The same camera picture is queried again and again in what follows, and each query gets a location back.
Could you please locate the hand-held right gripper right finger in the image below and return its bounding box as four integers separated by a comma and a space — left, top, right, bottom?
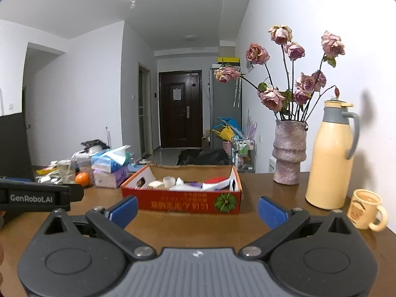
239, 196, 356, 259

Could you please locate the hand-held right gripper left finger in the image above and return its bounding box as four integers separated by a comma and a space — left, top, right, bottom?
37, 196, 157, 259

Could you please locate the orange cardboard box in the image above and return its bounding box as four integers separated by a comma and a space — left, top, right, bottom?
121, 165, 242, 215

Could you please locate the translucent plastic container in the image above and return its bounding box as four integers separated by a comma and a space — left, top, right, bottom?
170, 184, 203, 192

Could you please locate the silver foil wrapper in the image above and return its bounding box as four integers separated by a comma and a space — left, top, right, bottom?
35, 173, 76, 189

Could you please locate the black television screen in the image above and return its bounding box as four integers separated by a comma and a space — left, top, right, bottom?
0, 113, 33, 180

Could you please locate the purple tissue pack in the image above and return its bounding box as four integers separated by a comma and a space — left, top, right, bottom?
93, 165, 129, 189

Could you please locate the clear glass jar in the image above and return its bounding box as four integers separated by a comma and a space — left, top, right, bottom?
57, 160, 78, 184

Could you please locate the blue tissue pack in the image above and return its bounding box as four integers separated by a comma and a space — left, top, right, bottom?
91, 145, 132, 174

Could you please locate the orange fruit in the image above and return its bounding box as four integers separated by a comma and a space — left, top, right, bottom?
75, 173, 91, 188

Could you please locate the pink ceramic vase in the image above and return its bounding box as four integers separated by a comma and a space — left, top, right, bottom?
272, 119, 309, 185

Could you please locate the red white packet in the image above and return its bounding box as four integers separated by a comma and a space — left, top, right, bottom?
202, 176, 232, 191

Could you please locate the metal trolley with bottles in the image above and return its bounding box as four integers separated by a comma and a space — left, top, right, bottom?
231, 139, 256, 174

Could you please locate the dark bundle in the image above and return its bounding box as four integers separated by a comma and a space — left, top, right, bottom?
81, 140, 111, 149

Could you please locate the yellow thermos jug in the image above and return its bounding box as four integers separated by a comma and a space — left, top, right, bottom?
305, 100, 360, 210

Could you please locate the black bag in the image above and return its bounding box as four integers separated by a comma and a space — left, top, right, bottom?
177, 148, 231, 166

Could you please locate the yellow bag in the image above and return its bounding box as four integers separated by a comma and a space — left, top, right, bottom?
212, 126, 235, 141

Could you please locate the cream mug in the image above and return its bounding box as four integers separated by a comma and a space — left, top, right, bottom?
346, 189, 389, 232

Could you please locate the blue folding stool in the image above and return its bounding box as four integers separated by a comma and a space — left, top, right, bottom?
218, 117, 243, 137

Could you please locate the dark entrance door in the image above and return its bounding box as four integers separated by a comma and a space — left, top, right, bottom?
159, 71, 203, 148

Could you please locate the dried pink rose bouquet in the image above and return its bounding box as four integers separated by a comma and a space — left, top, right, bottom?
214, 24, 346, 122

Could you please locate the grey refrigerator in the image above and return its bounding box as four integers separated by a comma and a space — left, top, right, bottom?
209, 63, 242, 150

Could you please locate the white folded umbrella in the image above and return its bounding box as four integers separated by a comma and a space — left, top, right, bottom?
233, 77, 242, 108

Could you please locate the yellow black box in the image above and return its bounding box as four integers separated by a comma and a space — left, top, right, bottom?
217, 57, 241, 67

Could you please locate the purple wall decal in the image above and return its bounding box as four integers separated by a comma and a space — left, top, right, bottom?
247, 110, 258, 140

